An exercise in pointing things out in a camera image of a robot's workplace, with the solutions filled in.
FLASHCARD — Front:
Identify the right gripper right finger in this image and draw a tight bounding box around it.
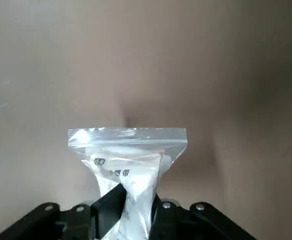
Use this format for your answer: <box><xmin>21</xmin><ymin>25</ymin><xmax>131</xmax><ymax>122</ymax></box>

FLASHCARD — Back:
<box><xmin>149</xmin><ymin>196</ymin><xmax>256</xmax><ymax>240</ymax></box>

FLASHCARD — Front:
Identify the white gauze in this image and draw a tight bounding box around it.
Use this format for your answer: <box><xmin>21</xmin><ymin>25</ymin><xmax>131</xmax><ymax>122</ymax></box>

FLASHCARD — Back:
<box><xmin>67</xmin><ymin>127</ymin><xmax>188</xmax><ymax>240</ymax></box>

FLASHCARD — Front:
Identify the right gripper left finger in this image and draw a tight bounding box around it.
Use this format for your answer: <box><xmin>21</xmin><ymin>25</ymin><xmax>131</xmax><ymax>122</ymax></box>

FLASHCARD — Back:
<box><xmin>0</xmin><ymin>183</ymin><xmax>126</xmax><ymax>240</ymax></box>

